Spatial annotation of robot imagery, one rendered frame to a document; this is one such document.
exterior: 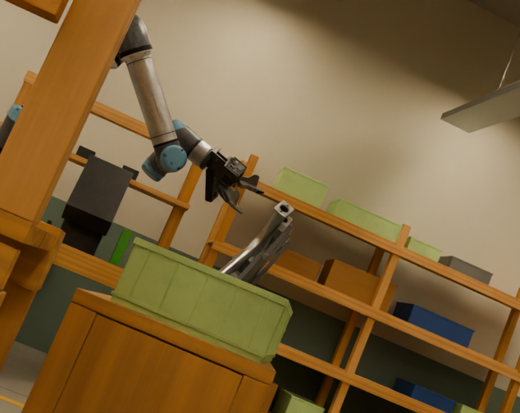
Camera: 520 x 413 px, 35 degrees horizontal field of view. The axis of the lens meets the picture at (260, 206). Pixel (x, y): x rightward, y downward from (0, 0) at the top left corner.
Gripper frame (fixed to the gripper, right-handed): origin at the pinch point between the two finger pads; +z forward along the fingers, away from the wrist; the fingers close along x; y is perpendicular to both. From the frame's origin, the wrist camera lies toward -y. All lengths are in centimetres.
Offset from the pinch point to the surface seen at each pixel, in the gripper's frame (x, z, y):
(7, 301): -87, -23, 2
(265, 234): -26.9, 10.1, 16.2
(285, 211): -23.8, 10.2, 24.0
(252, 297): -49, 18, 17
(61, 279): 258, -117, -400
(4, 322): -90, -20, -1
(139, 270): -57, -7, 5
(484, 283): 435, 166, -239
